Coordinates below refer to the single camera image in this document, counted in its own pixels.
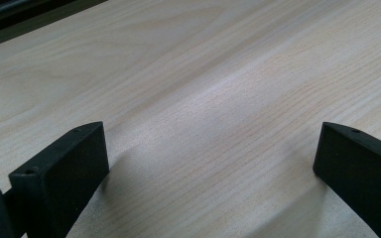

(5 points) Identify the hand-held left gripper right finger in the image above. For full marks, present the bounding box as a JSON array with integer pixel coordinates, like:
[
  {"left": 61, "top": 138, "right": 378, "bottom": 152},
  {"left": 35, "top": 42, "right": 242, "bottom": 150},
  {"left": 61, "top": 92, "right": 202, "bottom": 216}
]
[{"left": 312, "top": 121, "right": 381, "bottom": 238}]

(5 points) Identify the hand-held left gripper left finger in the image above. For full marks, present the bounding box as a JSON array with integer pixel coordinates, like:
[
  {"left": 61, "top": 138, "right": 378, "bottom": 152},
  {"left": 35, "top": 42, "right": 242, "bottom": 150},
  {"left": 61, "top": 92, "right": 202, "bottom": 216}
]
[{"left": 7, "top": 121, "right": 110, "bottom": 238}]

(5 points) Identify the black bar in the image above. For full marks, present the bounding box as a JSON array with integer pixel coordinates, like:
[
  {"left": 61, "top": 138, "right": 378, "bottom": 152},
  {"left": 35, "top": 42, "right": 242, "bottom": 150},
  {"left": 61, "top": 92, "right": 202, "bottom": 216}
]
[{"left": 0, "top": 0, "right": 77, "bottom": 38}]

